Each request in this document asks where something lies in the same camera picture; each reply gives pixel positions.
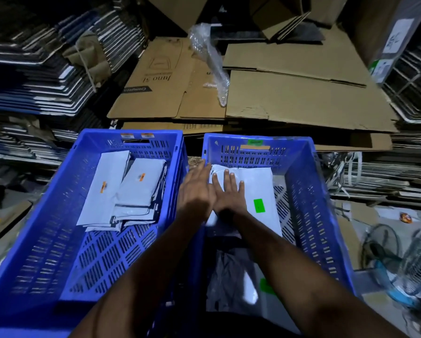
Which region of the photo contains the person's left hand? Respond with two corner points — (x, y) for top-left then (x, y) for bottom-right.
(177, 160), (216, 222)

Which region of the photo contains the person's right hand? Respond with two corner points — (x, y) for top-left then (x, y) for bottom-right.
(210, 169), (248, 222)

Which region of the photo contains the white mailer with green label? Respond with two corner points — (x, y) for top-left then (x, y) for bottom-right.
(206, 164), (283, 238)

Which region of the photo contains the person's left forearm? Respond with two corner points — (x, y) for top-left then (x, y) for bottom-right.
(70, 209), (212, 338)

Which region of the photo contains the person's right forearm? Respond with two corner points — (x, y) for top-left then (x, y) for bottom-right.
(228, 211), (408, 338)

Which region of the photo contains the white mailer with orange label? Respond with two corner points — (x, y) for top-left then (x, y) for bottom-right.
(77, 150), (131, 227)
(115, 158), (167, 209)

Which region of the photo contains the pile of white mailers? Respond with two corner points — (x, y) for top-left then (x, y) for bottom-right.
(85, 162), (169, 233)

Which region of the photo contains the blue plastic crate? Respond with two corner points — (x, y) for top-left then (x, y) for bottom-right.
(0, 128), (190, 338)
(182, 133), (355, 338)

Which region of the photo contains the grey plastic packet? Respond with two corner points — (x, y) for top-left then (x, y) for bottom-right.
(206, 248), (260, 314)

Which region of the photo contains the printed flattened cardboard box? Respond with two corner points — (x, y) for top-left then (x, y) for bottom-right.
(107, 37), (228, 120)

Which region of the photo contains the large brown cardboard sheet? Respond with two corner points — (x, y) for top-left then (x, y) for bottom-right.
(226, 70), (400, 133)

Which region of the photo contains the clear bubble wrap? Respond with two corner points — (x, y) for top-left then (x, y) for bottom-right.
(188, 23), (231, 108)

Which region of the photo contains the flattened cardboard box underneath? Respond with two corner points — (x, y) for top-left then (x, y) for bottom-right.
(122, 121), (394, 152)

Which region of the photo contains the brown paper bag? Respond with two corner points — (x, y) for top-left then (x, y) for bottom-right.
(62, 31), (113, 92)

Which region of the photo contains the folded cardboard box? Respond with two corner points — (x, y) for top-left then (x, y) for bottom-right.
(249, 0), (312, 42)

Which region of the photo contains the stack of white-edged flattened cartons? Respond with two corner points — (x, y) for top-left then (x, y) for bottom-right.
(320, 31), (421, 210)

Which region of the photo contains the stack of dark flattened cartons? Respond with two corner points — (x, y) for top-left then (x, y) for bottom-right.
(0, 0), (148, 173)

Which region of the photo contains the tall carton with white labels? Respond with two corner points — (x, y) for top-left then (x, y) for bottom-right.
(341, 0), (421, 85)

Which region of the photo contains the blue pedestal fan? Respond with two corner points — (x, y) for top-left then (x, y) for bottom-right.
(359, 212), (421, 310)

